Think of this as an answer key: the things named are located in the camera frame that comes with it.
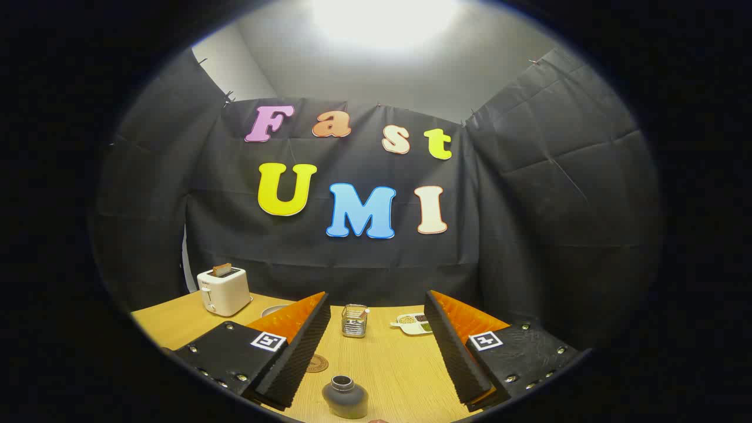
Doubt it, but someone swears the white toaster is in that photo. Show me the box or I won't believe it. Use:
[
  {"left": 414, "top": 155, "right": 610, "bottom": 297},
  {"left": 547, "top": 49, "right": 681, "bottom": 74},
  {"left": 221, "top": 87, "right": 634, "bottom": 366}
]
[{"left": 196, "top": 263, "right": 253, "bottom": 318}]

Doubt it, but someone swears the silver juice bottle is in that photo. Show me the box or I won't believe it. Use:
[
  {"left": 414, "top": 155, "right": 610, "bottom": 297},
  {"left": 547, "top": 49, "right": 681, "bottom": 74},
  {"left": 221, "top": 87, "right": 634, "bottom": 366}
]
[{"left": 321, "top": 375, "right": 370, "bottom": 419}]

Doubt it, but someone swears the black backdrop cloth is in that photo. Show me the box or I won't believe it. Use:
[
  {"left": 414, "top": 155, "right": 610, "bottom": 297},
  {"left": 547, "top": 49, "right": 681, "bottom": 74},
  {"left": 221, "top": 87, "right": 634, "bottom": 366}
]
[{"left": 91, "top": 47, "right": 664, "bottom": 353}]

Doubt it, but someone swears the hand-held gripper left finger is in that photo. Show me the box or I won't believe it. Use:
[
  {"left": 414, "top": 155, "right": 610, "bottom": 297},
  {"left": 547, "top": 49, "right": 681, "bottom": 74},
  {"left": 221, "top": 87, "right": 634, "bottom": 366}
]
[{"left": 160, "top": 291, "right": 331, "bottom": 412}]

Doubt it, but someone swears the wooden table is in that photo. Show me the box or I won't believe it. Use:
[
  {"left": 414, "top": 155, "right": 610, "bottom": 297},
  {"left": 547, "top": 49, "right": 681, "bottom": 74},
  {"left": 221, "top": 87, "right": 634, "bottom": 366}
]
[{"left": 130, "top": 291, "right": 512, "bottom": 423}]

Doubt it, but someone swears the white divided seasoning dish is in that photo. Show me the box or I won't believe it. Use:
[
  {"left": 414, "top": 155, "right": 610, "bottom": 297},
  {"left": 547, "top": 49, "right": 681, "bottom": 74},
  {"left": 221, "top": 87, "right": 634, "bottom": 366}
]
[{"left": 390, "top": 313, "right": 435, "bottom": 336}]

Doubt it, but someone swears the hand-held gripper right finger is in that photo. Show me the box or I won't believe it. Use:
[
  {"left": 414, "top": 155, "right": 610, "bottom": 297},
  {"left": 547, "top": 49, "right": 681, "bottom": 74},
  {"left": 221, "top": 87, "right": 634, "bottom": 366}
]
[{"left": 424, "top": 289, "right": 591, "bottom": 412}]

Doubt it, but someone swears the wire straw holder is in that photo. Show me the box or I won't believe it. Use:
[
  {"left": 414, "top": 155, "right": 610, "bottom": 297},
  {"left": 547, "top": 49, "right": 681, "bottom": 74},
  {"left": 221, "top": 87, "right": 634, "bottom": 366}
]
[{"left": 341, "top": 304, "right": 370, "bottom": 338}]

